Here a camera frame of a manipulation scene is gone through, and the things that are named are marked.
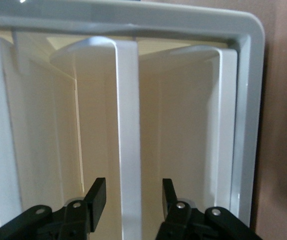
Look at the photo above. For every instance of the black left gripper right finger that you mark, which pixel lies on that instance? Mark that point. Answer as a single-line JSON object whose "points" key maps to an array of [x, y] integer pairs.
{"points": [[183, 222]]}

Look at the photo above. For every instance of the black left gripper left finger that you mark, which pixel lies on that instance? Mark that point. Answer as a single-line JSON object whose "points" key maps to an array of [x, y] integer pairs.
{"points": [[58, 222]]}

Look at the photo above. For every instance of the brown table cover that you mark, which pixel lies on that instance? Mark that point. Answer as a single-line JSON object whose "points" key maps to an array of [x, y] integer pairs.
{"points": [[283, 125]]}

